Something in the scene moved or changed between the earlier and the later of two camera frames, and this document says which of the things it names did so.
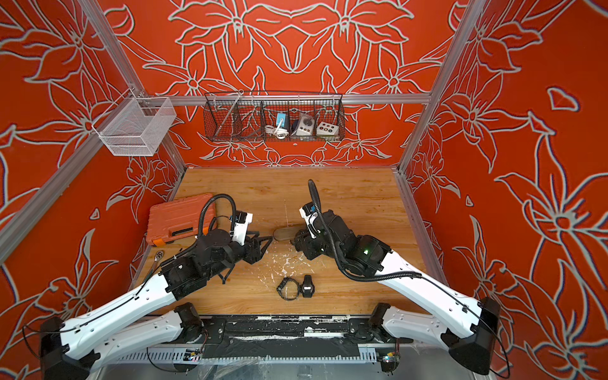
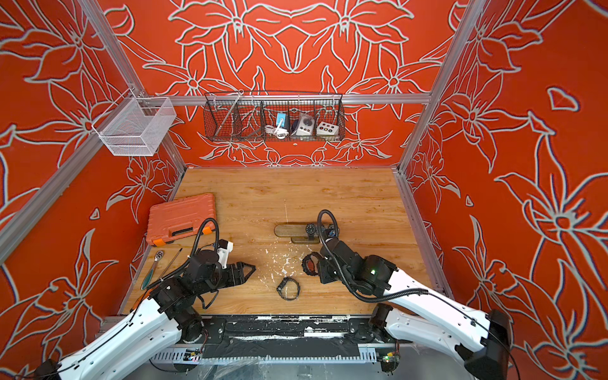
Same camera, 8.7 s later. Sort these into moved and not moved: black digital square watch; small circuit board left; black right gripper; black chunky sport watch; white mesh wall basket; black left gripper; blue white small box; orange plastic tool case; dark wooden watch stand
Moved: black left gripper; black digital square watch; black right gripper
Not moved: white mesh wall basket; dark wooden watch stand; blue white small box; small circuit board left; orange plastic tool case; black chunky sport watch
